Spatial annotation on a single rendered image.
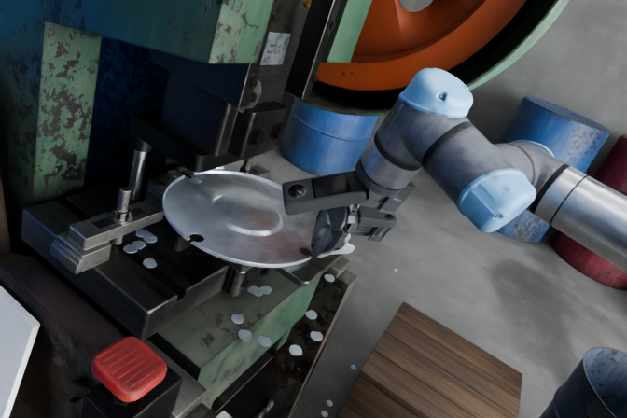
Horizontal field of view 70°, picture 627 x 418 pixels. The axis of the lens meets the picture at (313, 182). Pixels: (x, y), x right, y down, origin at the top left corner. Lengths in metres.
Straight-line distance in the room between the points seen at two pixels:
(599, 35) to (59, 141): 3.58
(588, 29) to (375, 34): 2.97
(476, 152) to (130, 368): 0.44
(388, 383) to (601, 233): 0.78
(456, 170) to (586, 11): 3.44
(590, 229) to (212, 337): 0.55
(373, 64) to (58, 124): 0.61
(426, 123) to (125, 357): 0.43
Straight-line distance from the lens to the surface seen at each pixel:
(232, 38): 0.57
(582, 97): 3.92
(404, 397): 1.26
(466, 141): 0.53
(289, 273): 0.71
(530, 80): 3.92
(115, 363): 0.57
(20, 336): 0.87
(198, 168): 0.73
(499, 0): 0.95
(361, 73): 1.02
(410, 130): 0.54
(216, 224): 0.76
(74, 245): 0.75
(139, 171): 0.84
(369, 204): 0.66
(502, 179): 0.51
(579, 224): 0.62
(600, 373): 1.79
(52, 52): 0.80
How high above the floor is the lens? 1.20
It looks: 24 degrees down
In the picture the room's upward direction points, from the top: 20 degrees clockwise
